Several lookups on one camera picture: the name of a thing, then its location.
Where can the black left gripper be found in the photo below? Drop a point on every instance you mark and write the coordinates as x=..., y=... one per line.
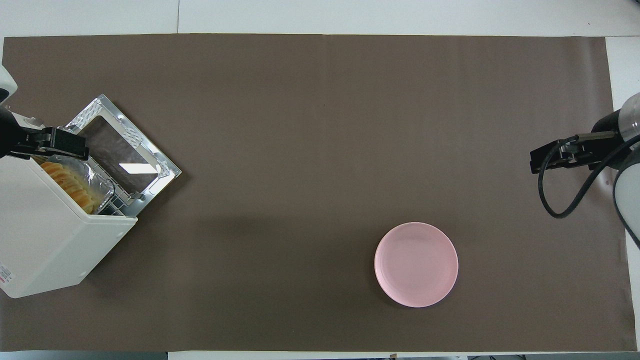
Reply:
x=12, y=135

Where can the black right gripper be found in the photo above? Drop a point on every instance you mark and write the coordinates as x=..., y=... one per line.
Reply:
x=607, y=140

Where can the golden bread loaf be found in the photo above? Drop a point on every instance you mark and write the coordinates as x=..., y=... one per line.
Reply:
x=65, y=181

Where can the aluminium foil tray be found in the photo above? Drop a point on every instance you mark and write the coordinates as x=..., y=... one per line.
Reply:
x=97, y=181

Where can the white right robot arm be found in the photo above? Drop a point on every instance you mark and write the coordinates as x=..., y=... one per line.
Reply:
x=627, y=195

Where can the glass oven door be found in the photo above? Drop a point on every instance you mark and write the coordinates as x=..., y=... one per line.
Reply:
x=125, y=150

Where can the white toaster oven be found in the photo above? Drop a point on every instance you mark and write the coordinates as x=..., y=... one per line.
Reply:
x=45, y=235

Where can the pink round plate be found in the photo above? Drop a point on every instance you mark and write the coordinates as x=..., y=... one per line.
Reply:
x=416, y=265

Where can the brown table mat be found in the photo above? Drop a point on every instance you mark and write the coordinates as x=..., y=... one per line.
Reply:
x=320, y=150

